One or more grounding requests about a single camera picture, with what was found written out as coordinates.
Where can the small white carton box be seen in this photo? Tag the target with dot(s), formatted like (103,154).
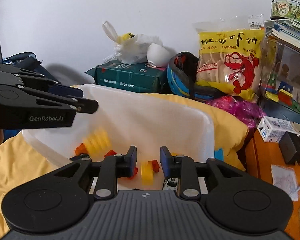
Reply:
(273,129)

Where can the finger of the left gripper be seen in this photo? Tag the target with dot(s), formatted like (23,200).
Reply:
(76,100)
(62,90)

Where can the shrimp cracker snack bag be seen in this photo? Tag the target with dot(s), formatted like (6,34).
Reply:
(230,55)

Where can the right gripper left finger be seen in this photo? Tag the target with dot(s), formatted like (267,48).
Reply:
(110,170)

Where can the small red cube block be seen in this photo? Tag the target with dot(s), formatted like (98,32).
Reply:
(155,166)

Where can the white plastic storage bin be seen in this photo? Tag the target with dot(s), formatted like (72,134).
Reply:
(146,121)

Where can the orange duplo brick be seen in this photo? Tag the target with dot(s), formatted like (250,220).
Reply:
(81,149)

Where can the long red duplo brick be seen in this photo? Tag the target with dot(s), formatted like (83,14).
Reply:
(134,173)

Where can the orange cardboard box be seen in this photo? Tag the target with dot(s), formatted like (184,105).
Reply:
(260,155)

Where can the black white toy car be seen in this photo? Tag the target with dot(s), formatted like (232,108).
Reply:
(170,184)

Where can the green hardcover book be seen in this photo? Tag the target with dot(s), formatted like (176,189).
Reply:
(139,77)

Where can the yellow quilted cloth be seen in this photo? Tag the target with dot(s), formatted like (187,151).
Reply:
(20,162)

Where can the blue black helmet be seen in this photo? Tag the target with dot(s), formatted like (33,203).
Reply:
(181,77)

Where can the dark blue bag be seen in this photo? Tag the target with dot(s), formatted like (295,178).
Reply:
(28,61)

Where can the yellow duplo brick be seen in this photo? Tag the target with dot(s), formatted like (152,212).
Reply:
(97,142)

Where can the round cookie tin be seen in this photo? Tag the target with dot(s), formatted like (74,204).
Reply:
(285,9)

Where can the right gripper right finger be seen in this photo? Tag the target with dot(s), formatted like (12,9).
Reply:
(183,168)

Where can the white plastic bag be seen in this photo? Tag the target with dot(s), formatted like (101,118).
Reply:
(141,48)

